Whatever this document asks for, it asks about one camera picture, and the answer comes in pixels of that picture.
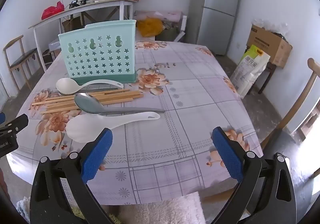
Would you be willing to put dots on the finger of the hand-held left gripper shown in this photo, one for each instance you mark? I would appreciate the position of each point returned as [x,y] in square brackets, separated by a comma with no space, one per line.
[2,118]
[17,122]

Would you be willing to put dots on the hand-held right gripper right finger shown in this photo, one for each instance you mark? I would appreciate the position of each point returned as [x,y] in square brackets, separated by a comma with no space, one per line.
[228,156]

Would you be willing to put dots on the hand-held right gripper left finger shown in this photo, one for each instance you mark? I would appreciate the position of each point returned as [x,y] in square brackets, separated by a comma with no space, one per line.
[96,156]

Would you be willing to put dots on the white plastic rice paddle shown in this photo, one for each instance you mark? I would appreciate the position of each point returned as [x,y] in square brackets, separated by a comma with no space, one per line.
[82,126]

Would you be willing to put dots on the grey metal spoon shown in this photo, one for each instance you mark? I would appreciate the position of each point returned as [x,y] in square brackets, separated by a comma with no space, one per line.
[86,104]
[113,88]

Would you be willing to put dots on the cream plastic ladle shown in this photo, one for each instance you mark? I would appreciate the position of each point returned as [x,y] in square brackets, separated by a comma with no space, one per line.
[65,85]

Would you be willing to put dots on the pile of wooden chopsticks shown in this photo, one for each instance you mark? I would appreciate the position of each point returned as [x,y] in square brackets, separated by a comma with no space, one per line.
[112,95]

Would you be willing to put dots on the teal plastic utensil holder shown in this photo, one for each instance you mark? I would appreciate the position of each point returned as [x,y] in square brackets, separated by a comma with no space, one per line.
[105,28]

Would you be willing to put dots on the floral plaid tablecloth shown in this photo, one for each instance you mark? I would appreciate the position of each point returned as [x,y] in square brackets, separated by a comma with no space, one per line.
[187,114]

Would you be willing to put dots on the wooden chair with dark seat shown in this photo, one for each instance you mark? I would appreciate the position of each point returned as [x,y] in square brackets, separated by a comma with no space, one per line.
[21,58]

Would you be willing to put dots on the white fluffy cushion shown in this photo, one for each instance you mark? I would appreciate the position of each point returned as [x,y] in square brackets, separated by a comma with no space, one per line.
[162,211]

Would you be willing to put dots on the white flat box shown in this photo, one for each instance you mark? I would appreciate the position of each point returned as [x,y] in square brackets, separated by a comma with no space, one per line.
[55,44]

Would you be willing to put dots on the white and green rice bag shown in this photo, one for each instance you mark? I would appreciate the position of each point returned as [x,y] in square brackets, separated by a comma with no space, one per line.
[247,71]

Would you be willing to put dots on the dark wooden stool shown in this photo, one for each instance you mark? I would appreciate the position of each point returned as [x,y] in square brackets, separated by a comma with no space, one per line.
[268,71]

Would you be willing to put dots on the cardboard box under side table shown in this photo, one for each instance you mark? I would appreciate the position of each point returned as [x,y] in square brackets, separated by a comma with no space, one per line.
[72,24]

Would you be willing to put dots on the red cloth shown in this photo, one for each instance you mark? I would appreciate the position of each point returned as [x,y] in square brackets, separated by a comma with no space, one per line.
[51,11]

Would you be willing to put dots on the brown cardboard box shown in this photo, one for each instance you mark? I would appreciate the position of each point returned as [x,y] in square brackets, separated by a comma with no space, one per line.
[272,46]

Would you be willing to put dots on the light wooden chair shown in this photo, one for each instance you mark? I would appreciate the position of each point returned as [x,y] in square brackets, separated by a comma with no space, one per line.
[312,64]

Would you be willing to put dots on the yellow plastic bag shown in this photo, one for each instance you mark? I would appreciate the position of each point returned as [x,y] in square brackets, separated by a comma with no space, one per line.
[150,26]

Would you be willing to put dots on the silver refrigerator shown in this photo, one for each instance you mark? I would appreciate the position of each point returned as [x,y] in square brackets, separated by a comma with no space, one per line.
[215,14]

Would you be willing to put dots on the white side table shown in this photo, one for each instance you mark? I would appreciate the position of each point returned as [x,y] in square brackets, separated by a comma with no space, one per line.
[122,11]

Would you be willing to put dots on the pink mattress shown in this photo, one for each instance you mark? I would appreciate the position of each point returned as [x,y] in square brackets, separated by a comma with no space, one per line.
[160,15]

